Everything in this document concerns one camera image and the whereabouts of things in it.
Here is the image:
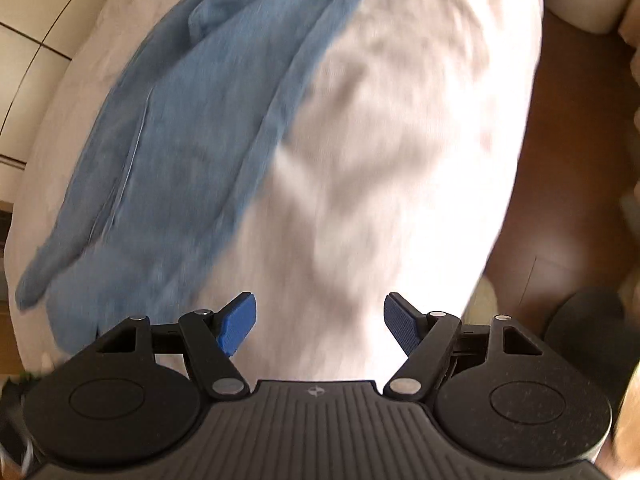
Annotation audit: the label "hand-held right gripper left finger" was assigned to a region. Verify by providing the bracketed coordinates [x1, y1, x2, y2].
[92, 291, 258, 401]

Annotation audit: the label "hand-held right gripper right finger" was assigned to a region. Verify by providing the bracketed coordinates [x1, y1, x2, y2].
[382, 292, 547, 401]

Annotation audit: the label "light blue denim jeans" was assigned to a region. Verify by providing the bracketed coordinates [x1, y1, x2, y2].
[15, 0, 392, 357]

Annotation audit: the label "bed with white cover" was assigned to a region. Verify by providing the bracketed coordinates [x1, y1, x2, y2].
[2, 0, 546, 382]

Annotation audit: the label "dark round stool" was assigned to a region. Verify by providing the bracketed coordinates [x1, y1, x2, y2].
[542, 287, 640, 413]

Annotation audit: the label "white panelled wardrobe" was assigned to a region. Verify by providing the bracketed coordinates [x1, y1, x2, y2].
[0, 0, 127, 171]

